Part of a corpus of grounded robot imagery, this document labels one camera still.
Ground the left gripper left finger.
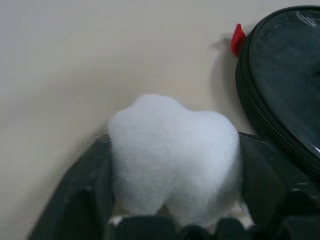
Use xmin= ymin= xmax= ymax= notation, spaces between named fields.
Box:
xmin=26 ymin=138 xmax=116 ymax=240

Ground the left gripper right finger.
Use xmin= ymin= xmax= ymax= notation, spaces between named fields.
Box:
xmin=238 ymin=131 xmax=320 ymax=224

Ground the black paddle case clear window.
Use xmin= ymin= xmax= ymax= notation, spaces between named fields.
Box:
xmin=230 ymin=5 xmax=320 ymax=182

